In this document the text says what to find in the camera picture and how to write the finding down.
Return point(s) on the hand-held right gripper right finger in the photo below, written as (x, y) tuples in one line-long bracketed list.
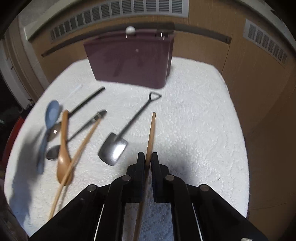
[(156, 180)]

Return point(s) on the shovel-shaped metal spoon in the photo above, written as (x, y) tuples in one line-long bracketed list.
[(113, 150)]

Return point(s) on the wooden chopstick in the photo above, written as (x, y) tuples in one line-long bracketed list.
[(150, 134), (85, 141)]

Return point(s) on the maroon utensil holder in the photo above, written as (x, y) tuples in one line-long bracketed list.
[(129, 62)]

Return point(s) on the white door frame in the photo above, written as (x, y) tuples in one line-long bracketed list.
[(11, 76)]

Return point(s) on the red object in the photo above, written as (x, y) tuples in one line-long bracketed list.
[(15, 125)]

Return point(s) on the small white vent grille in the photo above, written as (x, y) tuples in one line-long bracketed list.
[(266, 39)]

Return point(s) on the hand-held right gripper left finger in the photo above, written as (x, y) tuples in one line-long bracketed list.
[(140, 176)]

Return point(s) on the wooden spoon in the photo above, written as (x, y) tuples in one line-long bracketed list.
[(63, 162)]

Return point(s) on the white round-ended utensil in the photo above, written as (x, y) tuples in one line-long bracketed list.
[(130, 30)]

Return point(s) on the long white vent grille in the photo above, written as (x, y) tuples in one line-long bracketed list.
[(115, 7)]

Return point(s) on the dark cabinet rail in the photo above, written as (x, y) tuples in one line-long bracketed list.
[(55, 49)]

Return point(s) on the light blue spoon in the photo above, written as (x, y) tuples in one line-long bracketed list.
[(52, 112)]

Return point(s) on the white plastic spoon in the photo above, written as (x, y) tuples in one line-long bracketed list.
[(75, 91)]

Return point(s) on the white lace tablecloth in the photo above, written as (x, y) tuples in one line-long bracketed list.
[(196, 115)]

